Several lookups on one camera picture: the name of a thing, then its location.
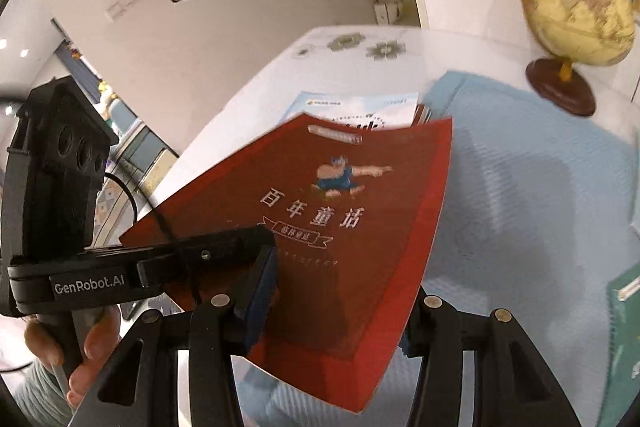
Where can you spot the person's left hand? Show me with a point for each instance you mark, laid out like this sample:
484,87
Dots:
97,347

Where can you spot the blue quilted mat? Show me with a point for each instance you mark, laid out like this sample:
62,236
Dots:
525,217

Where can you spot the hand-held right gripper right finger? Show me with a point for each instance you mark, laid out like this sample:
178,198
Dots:
440,327

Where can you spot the light cyan book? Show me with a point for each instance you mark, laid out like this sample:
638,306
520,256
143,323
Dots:
350,104

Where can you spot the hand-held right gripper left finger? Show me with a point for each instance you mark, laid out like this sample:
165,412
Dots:
260,297

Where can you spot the person's left forearm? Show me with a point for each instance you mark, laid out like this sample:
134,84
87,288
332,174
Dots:
35,397

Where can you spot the bright green insect book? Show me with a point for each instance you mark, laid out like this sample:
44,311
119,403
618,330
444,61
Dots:
622,347

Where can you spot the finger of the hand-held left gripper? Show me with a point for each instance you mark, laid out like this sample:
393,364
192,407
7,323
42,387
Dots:
210,257

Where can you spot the red cartoon boy book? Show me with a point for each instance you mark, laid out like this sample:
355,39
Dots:
325,232

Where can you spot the white wall socket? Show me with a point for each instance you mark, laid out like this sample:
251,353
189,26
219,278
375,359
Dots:
387,9

